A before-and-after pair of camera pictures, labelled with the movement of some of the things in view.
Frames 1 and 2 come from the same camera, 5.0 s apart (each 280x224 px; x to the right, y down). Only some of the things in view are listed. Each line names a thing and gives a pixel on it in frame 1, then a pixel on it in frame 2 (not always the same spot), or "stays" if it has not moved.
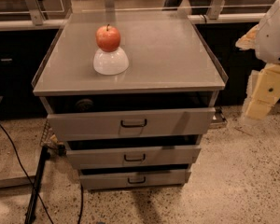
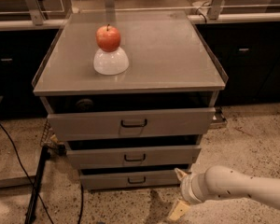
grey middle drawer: [133, 156] stays
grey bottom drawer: [103, 178] stays
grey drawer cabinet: [131, 94] stays
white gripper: [273, 36] -> [188, 189]
